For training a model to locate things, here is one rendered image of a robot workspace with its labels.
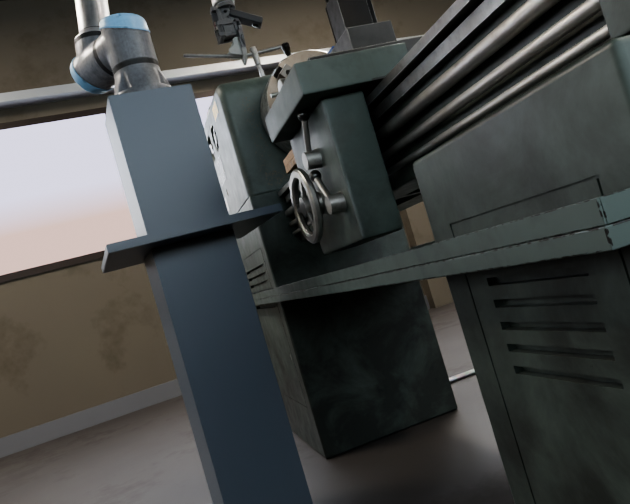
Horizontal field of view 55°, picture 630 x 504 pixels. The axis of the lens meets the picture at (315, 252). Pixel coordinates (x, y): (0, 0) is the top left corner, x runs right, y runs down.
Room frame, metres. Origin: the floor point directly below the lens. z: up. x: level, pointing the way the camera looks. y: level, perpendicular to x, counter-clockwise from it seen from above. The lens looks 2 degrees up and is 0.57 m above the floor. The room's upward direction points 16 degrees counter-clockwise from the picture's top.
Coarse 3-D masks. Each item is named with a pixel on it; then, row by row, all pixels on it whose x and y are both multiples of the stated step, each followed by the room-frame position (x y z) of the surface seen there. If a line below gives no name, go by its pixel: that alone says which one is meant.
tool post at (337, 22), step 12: (336, 0) 1.24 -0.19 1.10; (348, 0) 1.24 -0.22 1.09; (360, 0) 1.25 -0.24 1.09; (336, 12) 1.25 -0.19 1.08; (348, 12) 1.24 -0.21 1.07; (360, 12) 1.25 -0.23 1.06; (372, 12) 1.26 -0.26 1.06; (336, 24) 1.27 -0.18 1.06; (348, 24) 1.24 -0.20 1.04; (360, 24) 1.24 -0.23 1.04; (336, 36) 1.29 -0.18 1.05
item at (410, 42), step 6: (420, 36) 1.21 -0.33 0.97; (390, 42) 1.19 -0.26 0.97; (396, 42) 1.20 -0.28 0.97; (402, 42) 1.20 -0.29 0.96; (408, 42) 1.20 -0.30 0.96; (414, 42) 1.21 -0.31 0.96; (360, 48) 1.18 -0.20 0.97; (366, 48) 1.18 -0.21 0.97; (408, 48) 1.20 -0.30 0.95; (324, 54) 1.16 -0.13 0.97; (330, 54) 1.16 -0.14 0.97; (336, 54) 1.16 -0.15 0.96
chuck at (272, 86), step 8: (288, 56) 1.82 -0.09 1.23; (296, 56) 1.83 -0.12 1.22; (304, 56) 1.84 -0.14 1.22; (312, 56) 1.84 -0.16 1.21; (280, 64) 1.81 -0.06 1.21; (288, 64) 1.82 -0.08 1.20; (272, 80) 1.80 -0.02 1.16; (272, 88) 1.80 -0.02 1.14; (264, 96) 1.84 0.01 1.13; (264, 104) 1.84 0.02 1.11; (272, 104) 1.80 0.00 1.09; (264, 112) 1.85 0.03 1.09; (288, 144) 1.85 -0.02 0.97
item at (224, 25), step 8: (216, 8) 2.00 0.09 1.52; (224, 8) 2.01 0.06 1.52; (232, 8) 2.03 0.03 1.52; (216, 16) 2.02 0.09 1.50; (224, 16) 2.01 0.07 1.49; (216, 24) 2.01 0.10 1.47; (224, 24) 1.99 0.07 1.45; (232, 24) 2.00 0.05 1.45; (240, 24) 2.00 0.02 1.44; (216, 32) 2.02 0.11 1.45; (224, 32) 1.98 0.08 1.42; (232, 32) 2.00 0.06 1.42; (224, 40) 2.03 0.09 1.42
